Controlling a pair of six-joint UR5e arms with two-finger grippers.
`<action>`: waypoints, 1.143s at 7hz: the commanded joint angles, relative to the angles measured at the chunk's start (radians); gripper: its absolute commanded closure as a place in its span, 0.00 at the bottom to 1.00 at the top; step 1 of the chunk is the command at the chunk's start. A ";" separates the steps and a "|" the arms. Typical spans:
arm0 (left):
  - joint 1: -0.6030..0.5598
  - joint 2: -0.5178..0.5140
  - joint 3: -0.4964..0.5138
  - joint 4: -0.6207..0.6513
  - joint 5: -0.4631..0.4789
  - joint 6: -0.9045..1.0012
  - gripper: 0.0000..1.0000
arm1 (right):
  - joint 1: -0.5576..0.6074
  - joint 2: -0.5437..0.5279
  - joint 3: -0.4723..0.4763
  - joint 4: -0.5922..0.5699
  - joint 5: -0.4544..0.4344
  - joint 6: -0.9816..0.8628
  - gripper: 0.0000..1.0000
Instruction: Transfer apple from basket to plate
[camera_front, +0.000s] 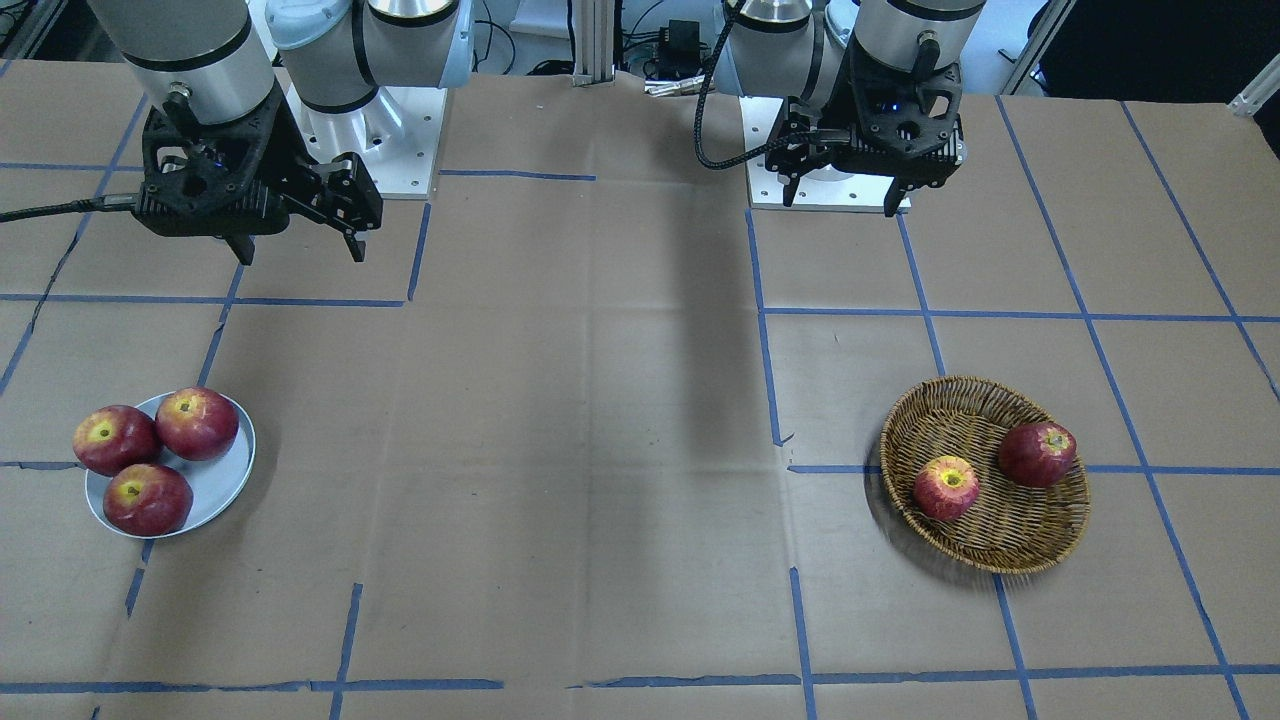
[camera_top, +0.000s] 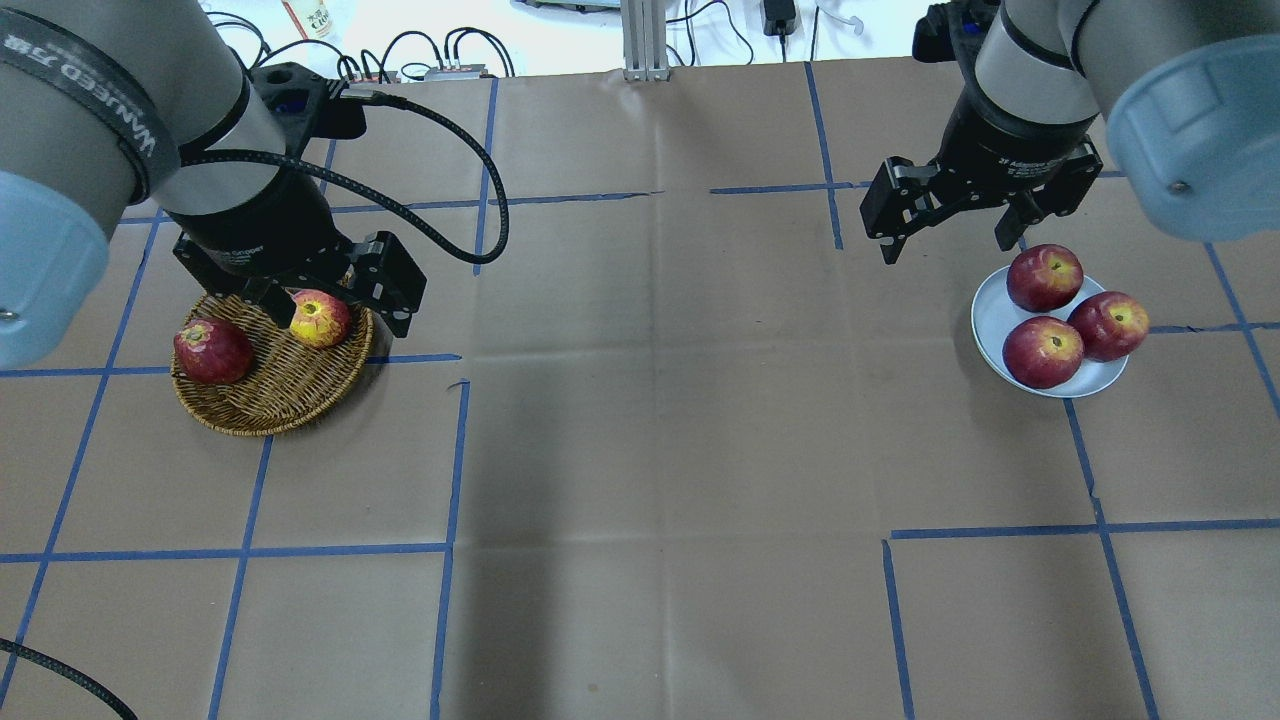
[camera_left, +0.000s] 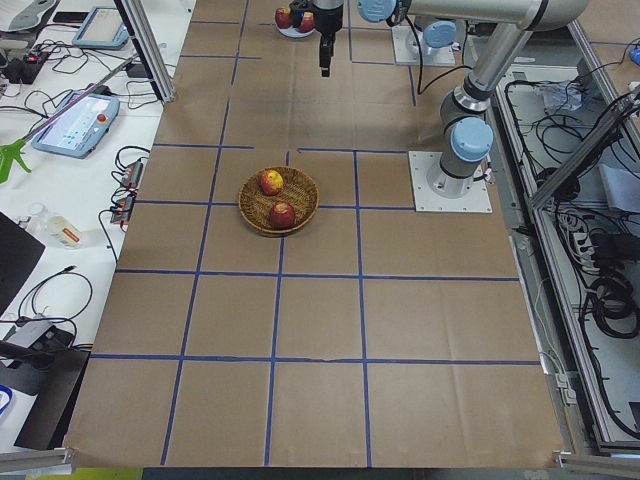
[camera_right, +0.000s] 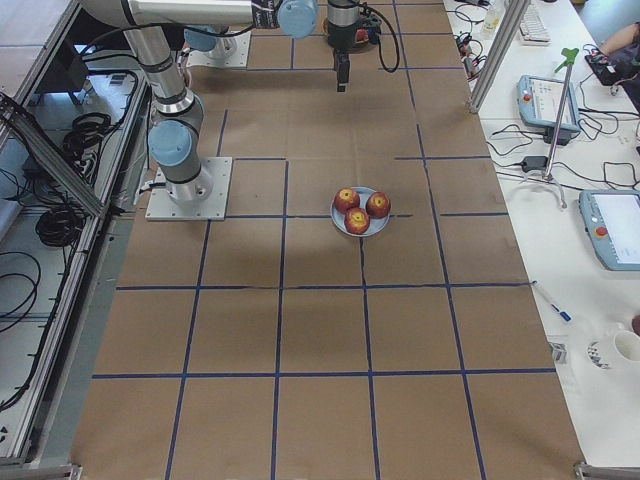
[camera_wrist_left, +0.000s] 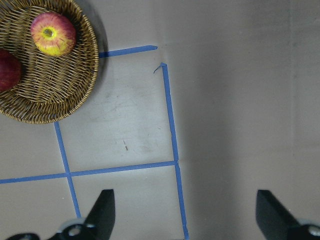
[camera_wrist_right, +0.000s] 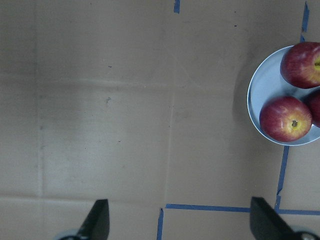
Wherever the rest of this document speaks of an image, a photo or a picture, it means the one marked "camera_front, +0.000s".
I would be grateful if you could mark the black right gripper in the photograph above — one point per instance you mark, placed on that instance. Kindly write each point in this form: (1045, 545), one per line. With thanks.
(297, 150)

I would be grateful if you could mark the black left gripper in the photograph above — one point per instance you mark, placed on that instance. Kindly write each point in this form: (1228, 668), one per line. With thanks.
(829, 118)

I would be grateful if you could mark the yellow-red apple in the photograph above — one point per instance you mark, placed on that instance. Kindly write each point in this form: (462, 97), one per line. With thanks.
(946, 487)

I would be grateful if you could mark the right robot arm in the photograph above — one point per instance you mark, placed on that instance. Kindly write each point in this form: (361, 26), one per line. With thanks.
(335, 54)

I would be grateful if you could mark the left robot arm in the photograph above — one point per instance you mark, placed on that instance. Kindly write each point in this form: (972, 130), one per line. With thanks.
(793, 50)

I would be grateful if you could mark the red apple on plate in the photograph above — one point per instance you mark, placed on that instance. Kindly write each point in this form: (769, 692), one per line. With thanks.
(196, 423)
(114, 437)
(148, 500)

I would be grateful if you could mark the light blue plate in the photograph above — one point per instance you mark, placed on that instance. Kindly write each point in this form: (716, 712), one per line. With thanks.
(216, 483)

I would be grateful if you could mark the dark red apple in basket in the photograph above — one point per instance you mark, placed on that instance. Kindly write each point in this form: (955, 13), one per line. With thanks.
(1037, 455)

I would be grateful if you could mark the black power adapter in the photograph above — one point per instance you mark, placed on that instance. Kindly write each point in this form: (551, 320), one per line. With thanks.
(682, 48)

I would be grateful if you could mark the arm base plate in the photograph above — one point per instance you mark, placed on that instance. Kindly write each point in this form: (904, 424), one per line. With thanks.
(822, 189)
(397, 135)

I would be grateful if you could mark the aluminium frame post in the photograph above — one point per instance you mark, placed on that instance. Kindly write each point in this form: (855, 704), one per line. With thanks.
(593, 36)

